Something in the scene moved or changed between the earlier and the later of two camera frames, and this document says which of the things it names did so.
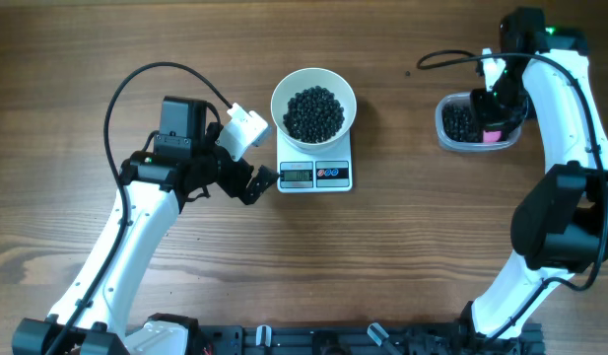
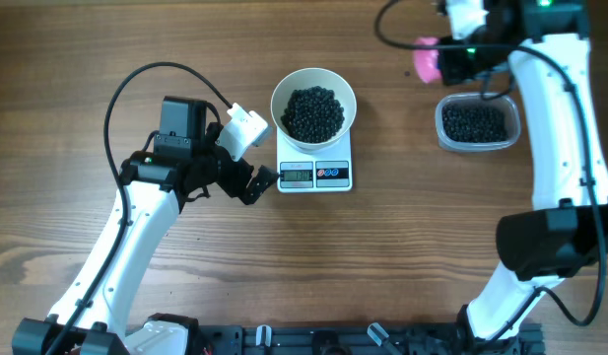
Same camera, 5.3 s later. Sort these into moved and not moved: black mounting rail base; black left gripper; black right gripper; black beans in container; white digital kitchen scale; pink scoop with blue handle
Moved: pink scoop with blue handle; black right gripper
Not moved: black left gripper; black beans in container; white digital kitchen scale; black mounting rail base
